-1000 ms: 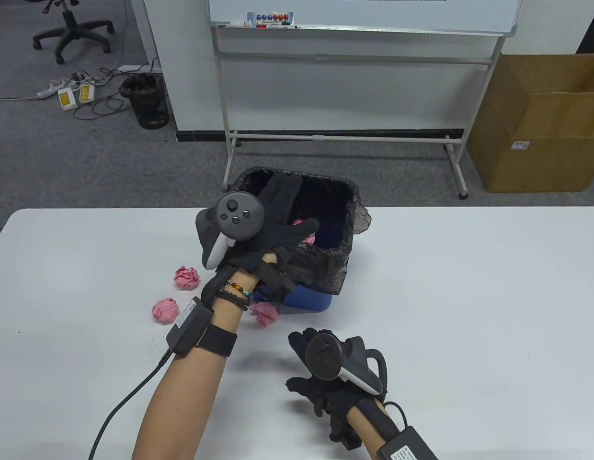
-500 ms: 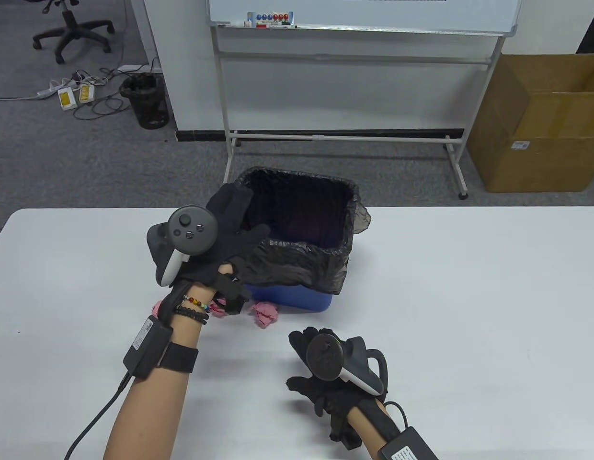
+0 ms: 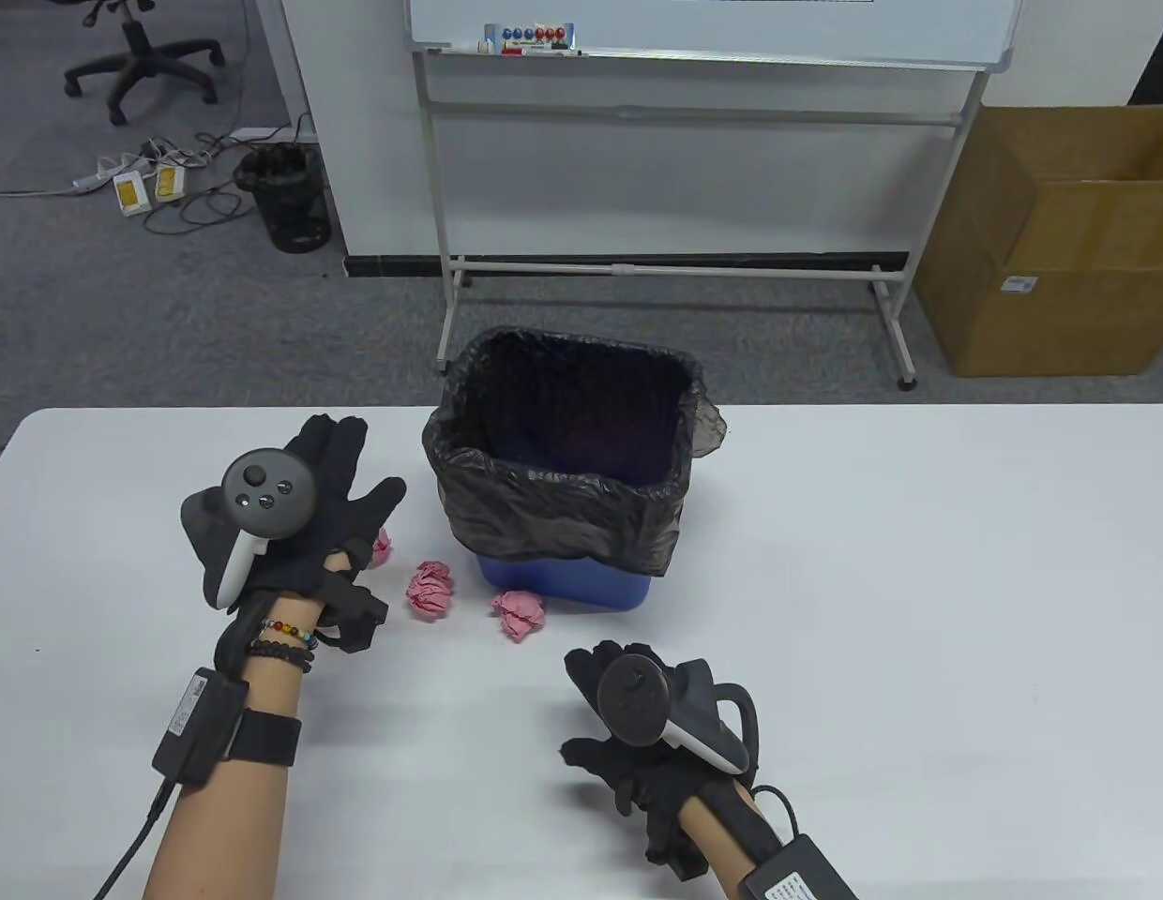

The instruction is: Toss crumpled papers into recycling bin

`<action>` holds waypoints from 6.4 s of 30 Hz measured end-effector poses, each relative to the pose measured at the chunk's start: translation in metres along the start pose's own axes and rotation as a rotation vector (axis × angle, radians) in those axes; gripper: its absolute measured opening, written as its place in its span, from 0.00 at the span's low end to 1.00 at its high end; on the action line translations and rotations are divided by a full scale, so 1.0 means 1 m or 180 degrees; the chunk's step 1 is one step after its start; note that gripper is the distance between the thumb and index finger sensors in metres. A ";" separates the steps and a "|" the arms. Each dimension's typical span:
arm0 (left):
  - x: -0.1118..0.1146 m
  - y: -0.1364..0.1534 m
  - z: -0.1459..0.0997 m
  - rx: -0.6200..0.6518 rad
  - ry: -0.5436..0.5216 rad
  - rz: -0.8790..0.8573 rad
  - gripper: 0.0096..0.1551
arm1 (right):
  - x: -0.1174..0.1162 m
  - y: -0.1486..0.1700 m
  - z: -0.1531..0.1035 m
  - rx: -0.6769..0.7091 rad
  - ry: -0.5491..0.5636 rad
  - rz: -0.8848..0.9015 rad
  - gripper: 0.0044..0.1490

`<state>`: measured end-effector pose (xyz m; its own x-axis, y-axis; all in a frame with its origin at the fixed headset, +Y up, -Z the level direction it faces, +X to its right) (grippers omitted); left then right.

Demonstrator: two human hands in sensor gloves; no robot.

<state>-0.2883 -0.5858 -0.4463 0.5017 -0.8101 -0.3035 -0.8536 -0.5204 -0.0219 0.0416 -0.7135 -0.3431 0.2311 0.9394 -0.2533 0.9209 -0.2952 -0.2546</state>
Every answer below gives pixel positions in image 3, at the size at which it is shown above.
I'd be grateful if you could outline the person's left hand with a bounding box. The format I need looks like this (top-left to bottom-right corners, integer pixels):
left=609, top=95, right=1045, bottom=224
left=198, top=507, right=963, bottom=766
left=180, top=414, right=407, bottom=620

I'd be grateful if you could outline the person's right hand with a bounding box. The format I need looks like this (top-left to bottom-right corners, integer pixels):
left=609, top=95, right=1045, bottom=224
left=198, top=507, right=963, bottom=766
left=560, top=640, right=761, bottom=868

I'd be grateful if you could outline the blue recycling bin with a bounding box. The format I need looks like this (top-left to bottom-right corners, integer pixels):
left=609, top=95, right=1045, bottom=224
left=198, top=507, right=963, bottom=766
left=474, top=551, right=654, bottom=611

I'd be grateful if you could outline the person's right forearm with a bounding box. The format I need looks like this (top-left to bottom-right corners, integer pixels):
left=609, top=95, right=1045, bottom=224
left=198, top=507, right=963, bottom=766
left=680, top=783, right=779, bottom=900

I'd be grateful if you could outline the person's left forearm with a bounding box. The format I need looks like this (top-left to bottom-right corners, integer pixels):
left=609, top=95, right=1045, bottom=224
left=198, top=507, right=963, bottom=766
left=143, top=600, right=320, bottom=900

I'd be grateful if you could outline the black plastic bin liner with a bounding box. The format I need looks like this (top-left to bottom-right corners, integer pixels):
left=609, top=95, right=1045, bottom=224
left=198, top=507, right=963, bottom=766
left=422, top=325, right=730, bottom=578

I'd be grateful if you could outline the grey white hand controller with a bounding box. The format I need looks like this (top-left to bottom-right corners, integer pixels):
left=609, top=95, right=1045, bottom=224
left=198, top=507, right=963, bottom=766
left=216, top=450, right=318, bottom=610
left=596, top=654, right=763, bottom=777

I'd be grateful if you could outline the black battery pack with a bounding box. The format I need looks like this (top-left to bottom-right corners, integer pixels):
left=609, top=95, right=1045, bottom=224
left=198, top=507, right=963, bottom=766
left=739, top=832, right=859, bottom=900
left=152, top=667, right=249, bottom=788

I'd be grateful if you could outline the black mesh wastebasket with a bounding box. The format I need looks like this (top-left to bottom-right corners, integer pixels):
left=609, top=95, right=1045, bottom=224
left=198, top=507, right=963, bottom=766
left=234, top=142, right=331, bottom=252

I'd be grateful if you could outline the black office chair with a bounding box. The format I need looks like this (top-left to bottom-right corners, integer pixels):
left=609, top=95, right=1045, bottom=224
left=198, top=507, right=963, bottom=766
left=64, top=0, right=228, bottom=128

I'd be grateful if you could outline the row of round magnets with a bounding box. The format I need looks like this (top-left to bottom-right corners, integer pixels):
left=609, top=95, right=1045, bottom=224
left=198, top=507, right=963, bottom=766
left=483, top=23, right=575, bottom=53

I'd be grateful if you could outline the whiteboard on metal stand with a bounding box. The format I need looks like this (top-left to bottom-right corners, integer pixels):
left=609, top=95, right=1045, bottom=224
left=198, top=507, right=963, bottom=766
left=408, top=0, right=1019, bottom=390

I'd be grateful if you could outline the brown cardboard box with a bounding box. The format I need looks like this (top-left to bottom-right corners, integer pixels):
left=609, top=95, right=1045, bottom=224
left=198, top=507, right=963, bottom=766
left=914, top=103, right=1163, bottom=378

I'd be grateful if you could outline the black door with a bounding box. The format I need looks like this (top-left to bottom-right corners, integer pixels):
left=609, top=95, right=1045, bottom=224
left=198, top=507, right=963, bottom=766
left=1127, top=0, right=1163, bottom=106

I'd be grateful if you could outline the black bead bracelet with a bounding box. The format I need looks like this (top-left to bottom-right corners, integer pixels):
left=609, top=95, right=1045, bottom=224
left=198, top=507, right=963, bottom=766
left=247, top=639, right=315, bottom=674

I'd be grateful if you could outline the black pack cable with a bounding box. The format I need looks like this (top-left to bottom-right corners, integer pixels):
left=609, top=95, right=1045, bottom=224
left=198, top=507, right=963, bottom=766
left=752, top=784, right=808, bottom=845
left=94, top=783, right=179, bottom=900

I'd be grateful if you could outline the black forearm strap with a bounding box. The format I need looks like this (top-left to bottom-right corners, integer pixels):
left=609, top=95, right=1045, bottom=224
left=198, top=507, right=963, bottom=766
left=227, top=710, right=303, bottom=768

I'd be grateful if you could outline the tangle of black cables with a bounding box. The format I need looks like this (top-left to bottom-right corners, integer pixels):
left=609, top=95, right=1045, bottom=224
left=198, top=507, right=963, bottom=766
left=141, top=112, right=315, bottom=235

